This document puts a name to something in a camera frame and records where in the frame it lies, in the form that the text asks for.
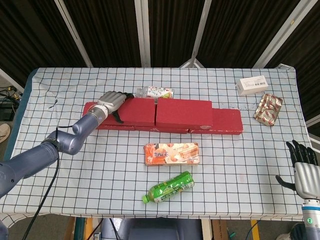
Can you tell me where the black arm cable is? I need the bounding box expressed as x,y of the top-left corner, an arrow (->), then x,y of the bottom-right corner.
24,126 -> 76,240

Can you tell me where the white black checkered tablecloth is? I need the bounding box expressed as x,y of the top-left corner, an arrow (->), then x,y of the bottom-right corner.
0,66 -> 320,221

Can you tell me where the beige shoe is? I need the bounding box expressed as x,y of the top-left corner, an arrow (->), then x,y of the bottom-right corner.
0,123 -> 12,144

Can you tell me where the black floor box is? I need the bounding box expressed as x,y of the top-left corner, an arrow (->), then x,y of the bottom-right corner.
0,99 -> 16,122

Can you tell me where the small white cardboard box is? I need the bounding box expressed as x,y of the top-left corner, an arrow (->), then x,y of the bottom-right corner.
236,74 -> 269,97

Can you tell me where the white metal frame post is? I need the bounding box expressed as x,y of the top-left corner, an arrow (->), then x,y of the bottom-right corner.
252,0 -> 312,69
133,0 -> 152,68
179,0 -> 213,69
54,0 -> 94,68

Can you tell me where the clear bottle with fruit label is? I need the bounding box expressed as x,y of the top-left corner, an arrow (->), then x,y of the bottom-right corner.
135,85 -> 175,99

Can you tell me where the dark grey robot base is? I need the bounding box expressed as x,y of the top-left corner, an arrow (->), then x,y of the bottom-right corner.
100,217 -> 203,240

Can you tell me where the brown cardboard box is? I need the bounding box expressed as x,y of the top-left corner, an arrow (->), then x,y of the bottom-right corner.
211,219 -> 229,240

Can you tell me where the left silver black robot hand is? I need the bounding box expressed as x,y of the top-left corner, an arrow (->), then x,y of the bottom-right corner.
96,90 -> 136,124

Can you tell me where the gold foil snack packet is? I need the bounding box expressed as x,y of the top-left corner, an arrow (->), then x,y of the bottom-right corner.
253,93 -> 284,127

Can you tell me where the red brick with peeled patch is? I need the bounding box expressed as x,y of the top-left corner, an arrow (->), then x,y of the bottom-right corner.
155,97 -> 214,130

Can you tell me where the red brick with chipped face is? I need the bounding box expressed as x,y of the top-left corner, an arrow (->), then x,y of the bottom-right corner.
134,124 -> 190,134

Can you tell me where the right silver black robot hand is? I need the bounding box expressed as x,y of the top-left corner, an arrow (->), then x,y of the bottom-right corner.
275,139 -> 320,201

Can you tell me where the orange egg roll snack box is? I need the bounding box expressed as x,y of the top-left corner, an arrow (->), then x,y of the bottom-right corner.
144,142 -> 201,167

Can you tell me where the green tea plastic bottle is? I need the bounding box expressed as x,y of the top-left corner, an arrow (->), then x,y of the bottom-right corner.
142,170 -> 195,204

